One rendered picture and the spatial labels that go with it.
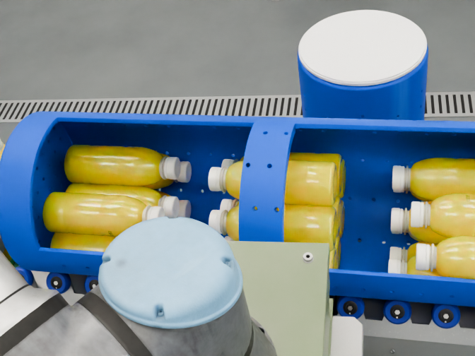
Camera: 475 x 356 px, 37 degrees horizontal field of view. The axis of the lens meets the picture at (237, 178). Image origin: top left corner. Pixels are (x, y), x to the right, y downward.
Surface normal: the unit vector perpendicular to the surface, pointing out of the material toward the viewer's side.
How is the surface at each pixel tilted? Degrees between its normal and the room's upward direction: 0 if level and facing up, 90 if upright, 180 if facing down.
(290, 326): 5
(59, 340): 45
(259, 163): 19
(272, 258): 5
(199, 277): 5
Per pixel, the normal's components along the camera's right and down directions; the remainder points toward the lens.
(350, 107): -0.31, 0.70
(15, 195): -0.23, 0.00
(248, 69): -0.14, -0.71
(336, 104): -0.50, 0.65
